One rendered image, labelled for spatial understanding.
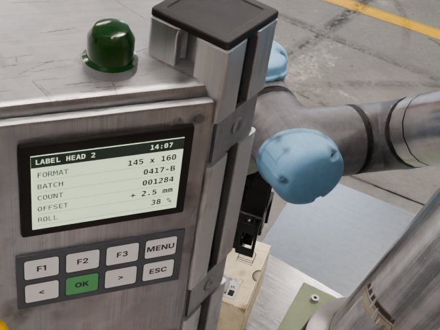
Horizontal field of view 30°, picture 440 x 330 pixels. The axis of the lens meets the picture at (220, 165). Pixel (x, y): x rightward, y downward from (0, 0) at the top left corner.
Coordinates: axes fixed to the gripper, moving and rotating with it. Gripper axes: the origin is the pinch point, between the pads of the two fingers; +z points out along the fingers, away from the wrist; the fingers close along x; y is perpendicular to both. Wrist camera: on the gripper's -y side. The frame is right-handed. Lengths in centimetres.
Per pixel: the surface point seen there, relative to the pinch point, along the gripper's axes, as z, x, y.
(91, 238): -51, -47, 5
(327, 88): 88, 188, -5
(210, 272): -45, -41, 10
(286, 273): 5.3, 9.4, 10.8
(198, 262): -47, -43, 10
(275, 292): 5.3, 5.2, 10.3
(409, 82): 88, 208, 24
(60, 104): -59, -48, 3
